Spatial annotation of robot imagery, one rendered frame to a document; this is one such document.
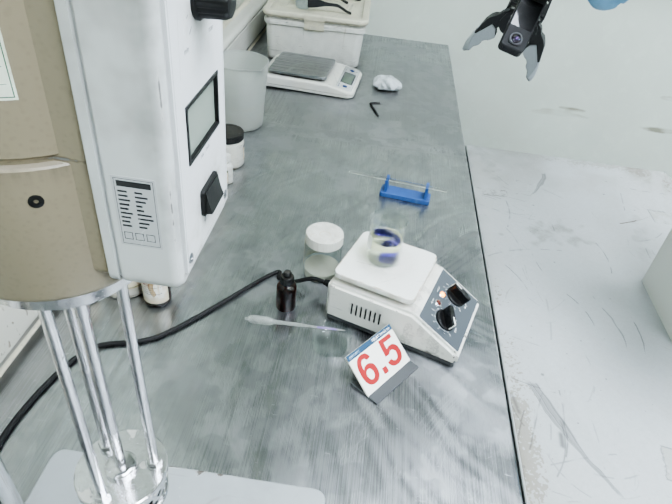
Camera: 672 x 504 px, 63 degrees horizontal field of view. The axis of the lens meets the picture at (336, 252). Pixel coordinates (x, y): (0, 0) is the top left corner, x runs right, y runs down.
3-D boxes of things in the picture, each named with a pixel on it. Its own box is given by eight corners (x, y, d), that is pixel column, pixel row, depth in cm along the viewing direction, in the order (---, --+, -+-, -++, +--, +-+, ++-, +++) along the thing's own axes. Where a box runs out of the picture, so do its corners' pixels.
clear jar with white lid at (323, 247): (346, 273, 90) (352, 233, 86) (322, 289, 87) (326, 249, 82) (319, 256, 93) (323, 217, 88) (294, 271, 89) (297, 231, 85)
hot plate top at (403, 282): (438, 259, 83) (439, 254, 82) (412, 307, 74) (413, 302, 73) (364, 233, 86) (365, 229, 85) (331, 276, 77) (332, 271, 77)
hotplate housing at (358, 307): (475, 313, 86) (489, 274, 81) (453, 371, 76) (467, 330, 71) (345, 265, 92) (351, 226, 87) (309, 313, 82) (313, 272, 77)
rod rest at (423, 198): (430, 197, 112) (433, 182, 110) (428, 206, 109) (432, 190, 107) (381, 187, 113) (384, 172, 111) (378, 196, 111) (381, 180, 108)
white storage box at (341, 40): (366, 36, 195) (372, -8, 187) (362, 72, 166) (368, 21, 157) (279, 25, 196) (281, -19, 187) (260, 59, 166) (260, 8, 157)
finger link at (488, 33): (470, 36, 116) (509, 18, 109) (461, 53, 113) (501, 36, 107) (462, 24, 115) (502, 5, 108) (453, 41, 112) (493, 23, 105)
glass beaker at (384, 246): (382, 277, 77) (391, 230, 72) (355, 257, 80) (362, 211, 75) (410, 261, 81) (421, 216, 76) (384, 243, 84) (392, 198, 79)
